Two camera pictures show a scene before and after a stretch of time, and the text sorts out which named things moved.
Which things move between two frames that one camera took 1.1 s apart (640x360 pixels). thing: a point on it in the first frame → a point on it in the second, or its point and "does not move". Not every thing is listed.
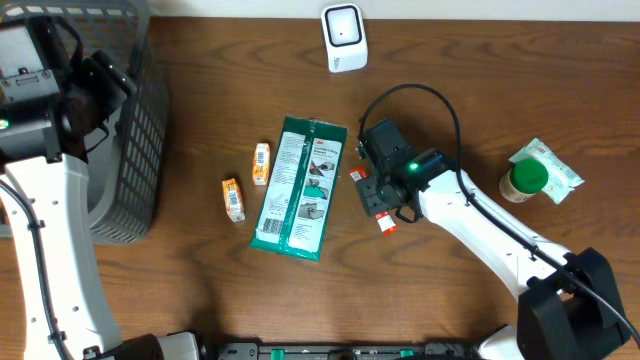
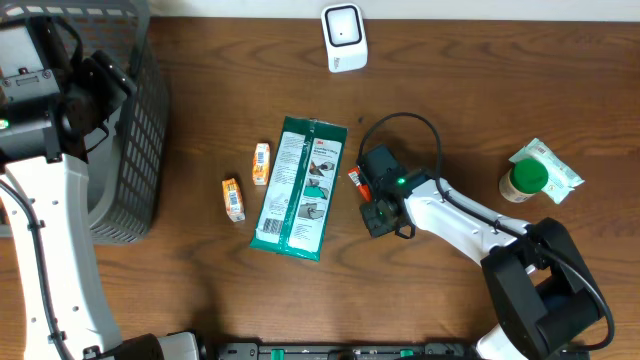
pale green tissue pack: x=561 y=177 does not move
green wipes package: x=300 y=188 does not move
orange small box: x=234 y=200 does not move
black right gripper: x=371 y=199 → x=374 y=224
